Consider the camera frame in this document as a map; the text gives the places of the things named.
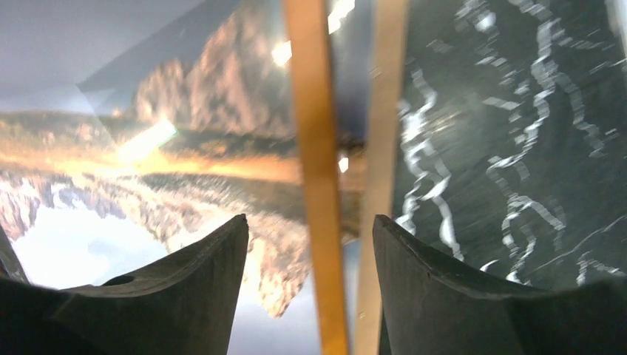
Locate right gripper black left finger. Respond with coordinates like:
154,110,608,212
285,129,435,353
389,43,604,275
1,214,249,354

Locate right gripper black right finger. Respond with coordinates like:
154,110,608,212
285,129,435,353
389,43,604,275
373,214,626,354

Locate mountain landscape photo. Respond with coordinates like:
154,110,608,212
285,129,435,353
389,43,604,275
1,1,362,354

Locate wooden picture frame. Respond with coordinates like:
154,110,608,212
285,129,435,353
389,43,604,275
284,1,407,354

